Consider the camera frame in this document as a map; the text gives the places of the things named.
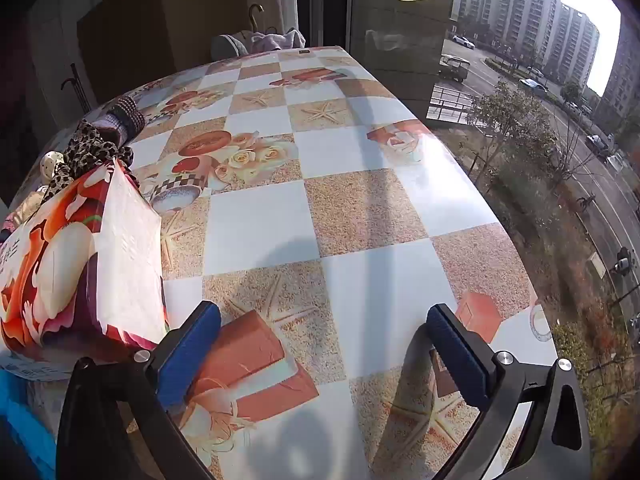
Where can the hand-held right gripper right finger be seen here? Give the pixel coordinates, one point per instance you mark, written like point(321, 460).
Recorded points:
point(462, 355)

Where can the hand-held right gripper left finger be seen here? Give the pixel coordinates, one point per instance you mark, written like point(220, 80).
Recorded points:
point(187, 355)

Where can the blue cloth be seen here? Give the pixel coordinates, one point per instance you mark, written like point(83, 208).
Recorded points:
point(25, 410)

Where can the leopard print scrunchie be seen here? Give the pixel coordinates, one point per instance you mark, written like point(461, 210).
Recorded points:
point(95, 150)

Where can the white polka dot scrunchie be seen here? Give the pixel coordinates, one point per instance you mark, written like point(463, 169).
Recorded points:
point(52, 165)

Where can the orange floral tissue pack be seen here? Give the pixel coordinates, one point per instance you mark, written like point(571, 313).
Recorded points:
point(75, 260)

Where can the checkered patterned tablecloth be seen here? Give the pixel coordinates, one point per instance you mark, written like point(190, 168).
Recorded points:
point(310, 210)

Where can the roadside tree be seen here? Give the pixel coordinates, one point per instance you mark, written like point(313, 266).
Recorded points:
point(510, 115)

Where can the metal fence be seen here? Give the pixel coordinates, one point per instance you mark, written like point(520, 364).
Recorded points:
point(447, 102)

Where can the small green truck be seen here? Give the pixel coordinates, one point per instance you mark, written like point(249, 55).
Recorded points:
point(454, 67)

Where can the white parked car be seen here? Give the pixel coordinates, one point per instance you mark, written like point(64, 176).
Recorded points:
point(462, 41)

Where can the lilac garment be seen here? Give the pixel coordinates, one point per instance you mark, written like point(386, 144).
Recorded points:
point(272, 41)

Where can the high-rise apartment tower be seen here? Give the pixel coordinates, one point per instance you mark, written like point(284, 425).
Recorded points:
point(505, 0)
point(570, 45)
point(622, 70)

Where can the brown cardboard sheet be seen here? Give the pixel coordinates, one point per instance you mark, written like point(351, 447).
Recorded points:
point(140, 15)

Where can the dark window frame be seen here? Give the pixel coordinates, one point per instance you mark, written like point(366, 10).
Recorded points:
point(322, 0)

